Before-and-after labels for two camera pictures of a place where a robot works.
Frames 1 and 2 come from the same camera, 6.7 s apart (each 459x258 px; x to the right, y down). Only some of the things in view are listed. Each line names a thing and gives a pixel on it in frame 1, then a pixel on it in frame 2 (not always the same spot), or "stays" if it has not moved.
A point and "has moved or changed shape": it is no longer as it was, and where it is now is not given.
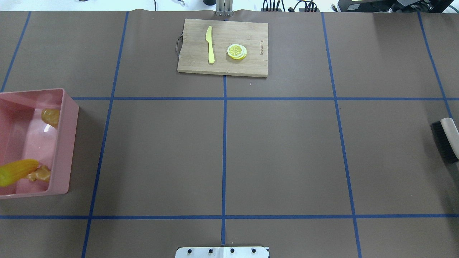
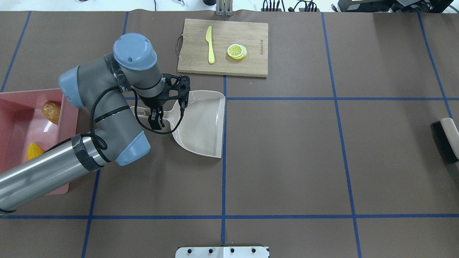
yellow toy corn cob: x=12 y=172 has moved or changed shape
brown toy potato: x=51 y=116 has moved or changed shape
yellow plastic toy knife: x=209 y=38 stays
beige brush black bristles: x=446 y=134 stays
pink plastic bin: x=24 y=135 stays
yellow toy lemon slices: x=237 y=51 stays
